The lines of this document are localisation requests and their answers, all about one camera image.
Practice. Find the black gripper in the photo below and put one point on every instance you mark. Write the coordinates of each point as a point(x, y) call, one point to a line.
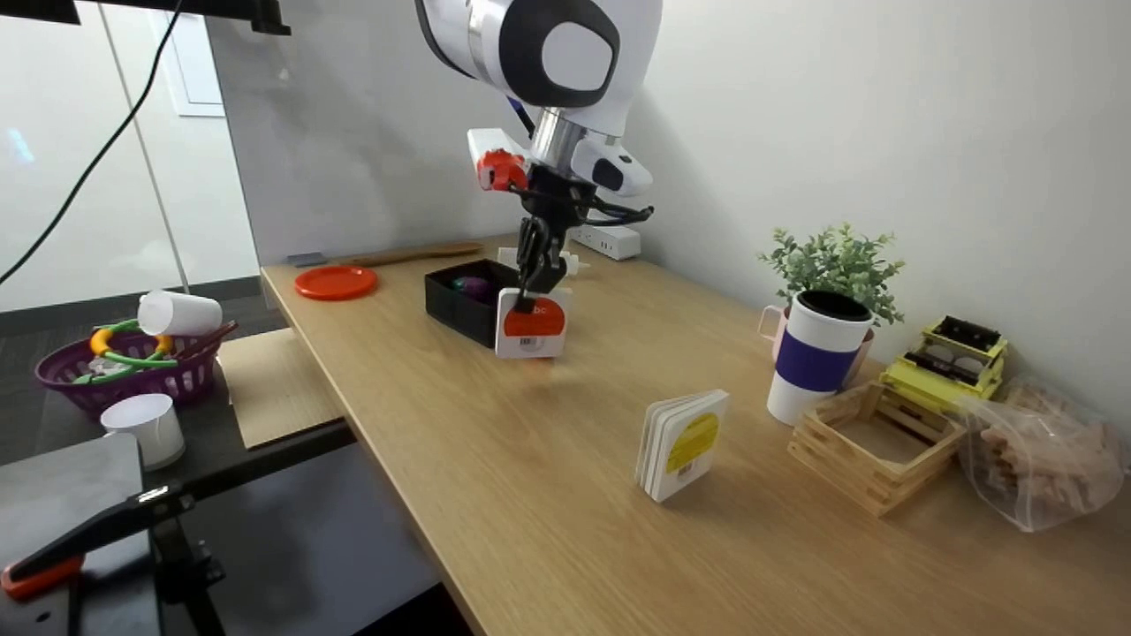
point(557, 197)

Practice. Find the white card box red print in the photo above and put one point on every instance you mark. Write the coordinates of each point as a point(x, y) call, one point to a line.
point(532, 338)

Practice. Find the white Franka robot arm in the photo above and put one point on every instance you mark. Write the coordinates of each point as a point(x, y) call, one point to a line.
point(612, 71)

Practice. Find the black rectangular box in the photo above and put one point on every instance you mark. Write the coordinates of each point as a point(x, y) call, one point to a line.
point(454, 308)

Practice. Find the purple eggplant toy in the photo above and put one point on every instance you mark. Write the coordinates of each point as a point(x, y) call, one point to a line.
point(471, 285)

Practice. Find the red round plate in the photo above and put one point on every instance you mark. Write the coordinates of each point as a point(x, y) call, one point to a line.
point(337, 285)

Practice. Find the white card stack yellow print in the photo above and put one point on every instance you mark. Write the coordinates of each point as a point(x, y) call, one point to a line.
point(685, 447)

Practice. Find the brown cardboard sheet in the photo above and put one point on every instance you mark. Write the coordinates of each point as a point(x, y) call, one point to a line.
point(276, 389)

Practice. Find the white mug with purple band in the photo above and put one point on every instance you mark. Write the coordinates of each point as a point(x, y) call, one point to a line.
point(814, 359)

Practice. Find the green plant in pink pot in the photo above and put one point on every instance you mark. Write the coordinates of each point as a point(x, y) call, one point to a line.
point(834, 267)

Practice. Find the white paper cup lying sideways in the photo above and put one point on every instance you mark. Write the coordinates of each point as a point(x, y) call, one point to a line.
point(179, 316)

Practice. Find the wooden slat crate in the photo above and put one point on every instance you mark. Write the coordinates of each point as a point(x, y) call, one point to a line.
point(878, 452)

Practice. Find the yellow and black device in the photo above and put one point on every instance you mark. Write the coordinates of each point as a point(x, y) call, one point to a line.
point(947, 359)

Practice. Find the purple plastic basket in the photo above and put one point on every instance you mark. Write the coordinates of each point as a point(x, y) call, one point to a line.
point(128, 381)

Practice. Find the white cup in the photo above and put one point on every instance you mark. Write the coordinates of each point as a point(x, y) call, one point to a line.
point(141, 425)

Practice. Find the green toy in basket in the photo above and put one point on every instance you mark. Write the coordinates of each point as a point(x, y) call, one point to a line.
point(117, 365)

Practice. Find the black overhead bar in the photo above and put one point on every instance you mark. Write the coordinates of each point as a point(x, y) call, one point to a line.
point(141, 9)

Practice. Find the black side table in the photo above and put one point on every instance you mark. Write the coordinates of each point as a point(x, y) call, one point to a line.
point(59, 425)

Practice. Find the grey flat board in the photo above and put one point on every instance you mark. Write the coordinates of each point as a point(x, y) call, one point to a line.
point(66, 495)

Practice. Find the clear bag of wooden blocks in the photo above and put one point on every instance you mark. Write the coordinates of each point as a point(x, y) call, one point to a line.
point(1045, 464)

